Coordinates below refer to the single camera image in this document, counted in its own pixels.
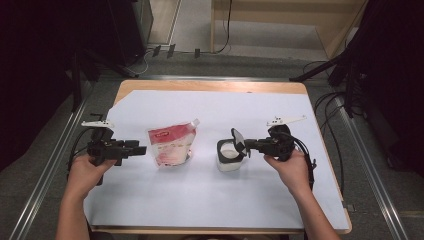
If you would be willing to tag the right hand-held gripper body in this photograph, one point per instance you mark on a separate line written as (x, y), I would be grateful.
(281, 146)

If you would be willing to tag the small black floor block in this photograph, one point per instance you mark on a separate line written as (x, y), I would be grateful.
(156, 50)
(197, 53)
(171, 50)

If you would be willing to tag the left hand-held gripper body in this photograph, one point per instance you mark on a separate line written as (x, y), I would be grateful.
(103, 148)

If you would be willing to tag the person's left hand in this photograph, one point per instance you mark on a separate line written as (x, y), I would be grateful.
(83, 176)

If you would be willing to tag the red and white spout pouch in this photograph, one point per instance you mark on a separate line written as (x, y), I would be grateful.
(171, 146)

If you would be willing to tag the small metal table bracket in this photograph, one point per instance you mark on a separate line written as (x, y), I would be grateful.
(349, 206)

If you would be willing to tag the wooden table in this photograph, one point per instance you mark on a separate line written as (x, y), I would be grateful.
(213, 86)

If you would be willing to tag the black tripod stand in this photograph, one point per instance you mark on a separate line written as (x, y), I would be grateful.
(313, 71)

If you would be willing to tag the light wooden shelf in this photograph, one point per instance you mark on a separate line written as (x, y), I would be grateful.
(333, 23)

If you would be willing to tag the dark curtain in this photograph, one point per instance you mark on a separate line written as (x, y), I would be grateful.
(33, 66)
(400, 66)

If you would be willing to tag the light blue table mat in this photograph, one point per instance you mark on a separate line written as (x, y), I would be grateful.
(200, 200)

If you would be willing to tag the metal floor rail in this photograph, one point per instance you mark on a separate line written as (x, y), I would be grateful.
(50, 173)
(366, 166)

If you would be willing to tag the person's right hand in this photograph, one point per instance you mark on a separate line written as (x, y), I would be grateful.
(295, 173)

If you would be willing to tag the dark cabinet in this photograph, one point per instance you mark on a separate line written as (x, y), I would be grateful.
(133, 26)

